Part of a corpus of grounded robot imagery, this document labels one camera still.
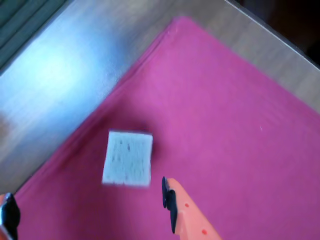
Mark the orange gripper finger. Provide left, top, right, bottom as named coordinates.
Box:
left=161, top=176, right=222, bottom=240
left=0, top=192, right=21, bottom=240

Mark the white sponge cube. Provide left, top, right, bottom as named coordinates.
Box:
left=101, top=128, right=154, bottom=187

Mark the dark red cloth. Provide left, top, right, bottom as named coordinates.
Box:
left=13, top=15, right=320, bottom=240

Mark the dark green ribbed panel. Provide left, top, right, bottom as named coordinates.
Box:
left=0, top=0, right=74, bottom=76

